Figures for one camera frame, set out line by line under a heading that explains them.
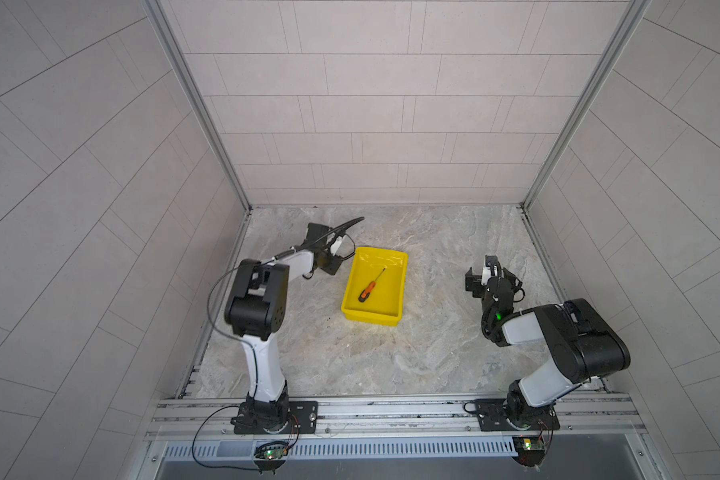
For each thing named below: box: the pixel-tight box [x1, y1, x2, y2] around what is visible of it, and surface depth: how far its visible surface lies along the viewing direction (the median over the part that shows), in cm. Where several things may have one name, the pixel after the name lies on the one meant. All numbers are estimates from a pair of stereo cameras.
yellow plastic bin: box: [341, 247, 408, 327], surface depth 93 cm
